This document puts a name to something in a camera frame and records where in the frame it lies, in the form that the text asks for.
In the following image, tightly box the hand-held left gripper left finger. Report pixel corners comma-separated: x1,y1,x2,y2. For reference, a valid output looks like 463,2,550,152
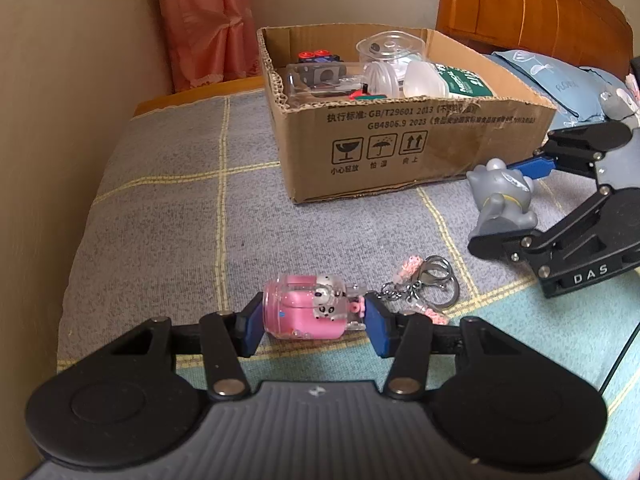
107,290,265,402

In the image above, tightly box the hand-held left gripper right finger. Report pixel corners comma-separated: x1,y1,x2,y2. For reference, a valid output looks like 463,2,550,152
364,292,521,397

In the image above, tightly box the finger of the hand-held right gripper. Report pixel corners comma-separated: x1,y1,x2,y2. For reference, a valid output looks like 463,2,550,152
467,186,627,282
511,120,634,179

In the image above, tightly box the grey cat figurine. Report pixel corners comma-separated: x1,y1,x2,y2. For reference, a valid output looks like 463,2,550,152
466,158,539,241

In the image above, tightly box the pink bottle keychain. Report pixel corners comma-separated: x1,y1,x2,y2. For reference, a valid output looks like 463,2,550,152
262,255,461,343

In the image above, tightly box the cotton swab container green label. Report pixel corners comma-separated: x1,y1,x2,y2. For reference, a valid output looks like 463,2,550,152
404,61,497,100

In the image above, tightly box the cardboard box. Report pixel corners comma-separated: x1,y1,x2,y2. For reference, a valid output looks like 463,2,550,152
256,23,557,205

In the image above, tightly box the clear plastic jar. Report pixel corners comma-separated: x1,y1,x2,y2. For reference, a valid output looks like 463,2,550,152
356,31,426,97

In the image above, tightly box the clear plastic box red label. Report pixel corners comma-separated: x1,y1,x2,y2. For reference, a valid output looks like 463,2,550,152
285,61,373,107

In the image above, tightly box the black toy with red caps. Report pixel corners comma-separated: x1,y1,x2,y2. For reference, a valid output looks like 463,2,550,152
298,49,345,86

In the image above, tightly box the grey plush toy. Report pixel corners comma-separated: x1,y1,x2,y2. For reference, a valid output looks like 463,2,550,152
597,74,640,128

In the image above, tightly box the blue floral pillow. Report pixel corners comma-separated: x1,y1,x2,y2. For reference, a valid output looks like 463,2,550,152
487,49,632,127

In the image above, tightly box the plaid printed blanket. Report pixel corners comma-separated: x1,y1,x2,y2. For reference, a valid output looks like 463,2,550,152
56,90,640,480

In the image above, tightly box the wooden headboard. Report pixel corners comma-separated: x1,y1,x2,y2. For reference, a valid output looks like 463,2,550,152
435,0,634,81

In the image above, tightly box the pink curtain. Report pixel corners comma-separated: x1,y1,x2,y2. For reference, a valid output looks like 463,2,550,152
152,0,266,94

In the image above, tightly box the black cable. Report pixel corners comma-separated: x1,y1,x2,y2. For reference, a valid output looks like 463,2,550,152
597,319,640,397

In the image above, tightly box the wooden bed frame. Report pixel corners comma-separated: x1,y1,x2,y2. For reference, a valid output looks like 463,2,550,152
132,76,268,117

